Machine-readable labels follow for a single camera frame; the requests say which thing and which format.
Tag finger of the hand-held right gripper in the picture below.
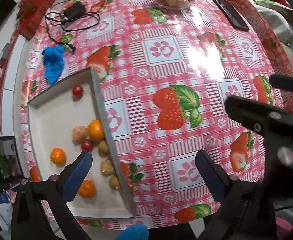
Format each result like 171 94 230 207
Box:
270 74 293 93
224 95 293 143

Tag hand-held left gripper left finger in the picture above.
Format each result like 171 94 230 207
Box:
10 151 93 240

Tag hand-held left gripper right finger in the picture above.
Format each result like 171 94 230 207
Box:
195 150 277 240

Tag orange mandarin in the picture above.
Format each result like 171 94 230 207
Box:
50 148 66 166
78 180 97 198
88 120 105 141

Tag husked golden berry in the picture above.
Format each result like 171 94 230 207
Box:
101 159 115 176
72 126 88 144

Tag yellow golden berry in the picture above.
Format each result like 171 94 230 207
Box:
98 140 110 155
109 175 122 190

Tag white shallow tray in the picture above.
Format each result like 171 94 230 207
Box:
26 66 137 222

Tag person's left hand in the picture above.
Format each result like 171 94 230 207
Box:
115 224 149 240

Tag grey cloth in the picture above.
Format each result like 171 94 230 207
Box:
257 5 293 46

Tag glass door cabinet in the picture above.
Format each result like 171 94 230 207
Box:
0 135 24 185

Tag black smartphone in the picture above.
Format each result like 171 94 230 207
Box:
213 0 250 32

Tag blue crumpled cloth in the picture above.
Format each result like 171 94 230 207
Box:
42 45 65 85

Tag strawberry print plastic tablecloth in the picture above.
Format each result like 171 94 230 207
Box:
11 0 293 230

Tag black power adapter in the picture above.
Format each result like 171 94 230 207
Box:
63 2 87 22

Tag black power cable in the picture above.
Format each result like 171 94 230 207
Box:
45 0 107 54

